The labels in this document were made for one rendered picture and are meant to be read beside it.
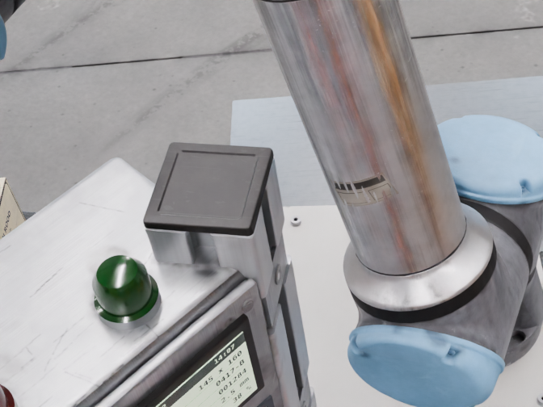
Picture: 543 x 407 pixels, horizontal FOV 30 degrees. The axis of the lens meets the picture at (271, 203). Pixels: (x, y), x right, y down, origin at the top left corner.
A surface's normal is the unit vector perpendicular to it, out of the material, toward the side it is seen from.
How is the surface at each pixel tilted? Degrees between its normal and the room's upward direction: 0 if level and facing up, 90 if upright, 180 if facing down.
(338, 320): 4
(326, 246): 4
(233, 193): 0
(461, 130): 12
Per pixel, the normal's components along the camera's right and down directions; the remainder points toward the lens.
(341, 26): 0.19, 0.58
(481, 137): 0.00, -0.76
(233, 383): 0.69, 0.49
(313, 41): -0.26, 0.69
